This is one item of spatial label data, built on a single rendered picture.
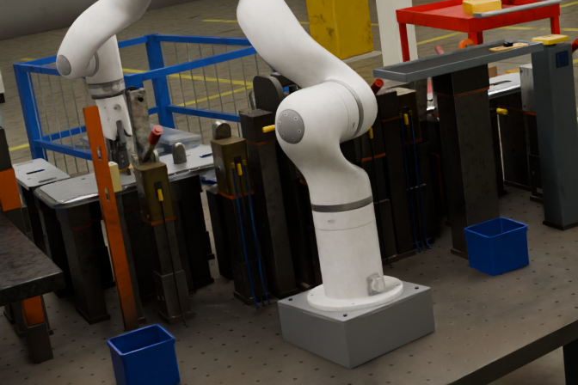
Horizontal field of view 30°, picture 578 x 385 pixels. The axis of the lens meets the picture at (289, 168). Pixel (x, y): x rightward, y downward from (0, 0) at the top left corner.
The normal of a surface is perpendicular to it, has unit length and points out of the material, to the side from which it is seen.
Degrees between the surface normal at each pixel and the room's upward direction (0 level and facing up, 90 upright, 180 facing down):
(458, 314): 0
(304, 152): 122
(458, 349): 0
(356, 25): 90
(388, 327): 90
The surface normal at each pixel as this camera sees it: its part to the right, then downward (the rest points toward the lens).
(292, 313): -0.80, 0.25
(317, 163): -0.26, 0.76
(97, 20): -0.03, -0.25
